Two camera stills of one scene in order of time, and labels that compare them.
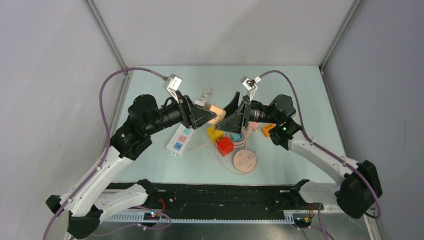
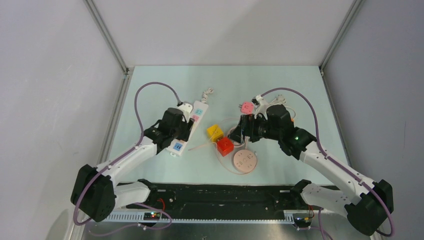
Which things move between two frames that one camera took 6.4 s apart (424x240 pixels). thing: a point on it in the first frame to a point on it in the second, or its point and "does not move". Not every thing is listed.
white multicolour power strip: x=179 y=141 does not move
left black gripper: x=194 y=116 to x=187 y=127
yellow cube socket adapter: x=214 y=135 does not move
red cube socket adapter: x=225 y=146 does not move
